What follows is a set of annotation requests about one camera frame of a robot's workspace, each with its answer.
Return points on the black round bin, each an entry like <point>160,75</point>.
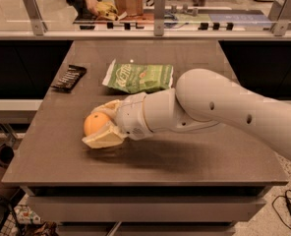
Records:
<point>6,156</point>

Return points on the right metal glass bracket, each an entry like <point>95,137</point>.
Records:
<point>280,15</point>

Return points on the green chip bag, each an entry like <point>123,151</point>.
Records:
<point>135,78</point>

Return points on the black snack bar wrapper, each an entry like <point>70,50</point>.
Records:
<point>70,78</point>

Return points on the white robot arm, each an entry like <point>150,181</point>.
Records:
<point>202,100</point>

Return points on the middle metal glass bracket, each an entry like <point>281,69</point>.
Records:
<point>159,11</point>

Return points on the brown cardboard box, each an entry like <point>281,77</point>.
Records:
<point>130,7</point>

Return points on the metal glass bracket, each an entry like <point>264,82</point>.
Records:
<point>280,15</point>
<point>38,24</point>
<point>159,11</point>

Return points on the orange fruit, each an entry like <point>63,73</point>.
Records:
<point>94,122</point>

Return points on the left metal glass bracket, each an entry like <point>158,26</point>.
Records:
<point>38,24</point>

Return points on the wire basket with items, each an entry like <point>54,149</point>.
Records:
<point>21,220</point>

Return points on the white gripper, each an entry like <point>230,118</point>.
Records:
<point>131,116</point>

